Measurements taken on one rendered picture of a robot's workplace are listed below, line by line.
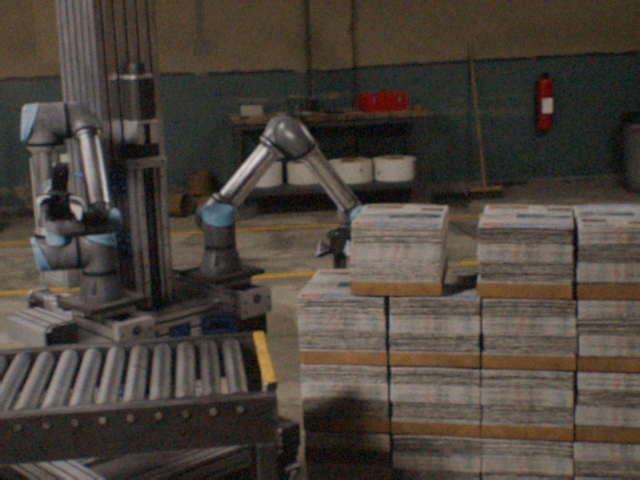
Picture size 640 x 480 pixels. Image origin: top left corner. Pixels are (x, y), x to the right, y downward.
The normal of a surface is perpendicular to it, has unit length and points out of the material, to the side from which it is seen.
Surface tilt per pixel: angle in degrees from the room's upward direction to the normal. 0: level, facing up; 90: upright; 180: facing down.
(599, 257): 90
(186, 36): 90
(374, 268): 90
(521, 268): 90
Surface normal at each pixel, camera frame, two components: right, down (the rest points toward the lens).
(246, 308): 0.68, 0.13
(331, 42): 0.13, 0.20
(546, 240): -0.21, 0.21
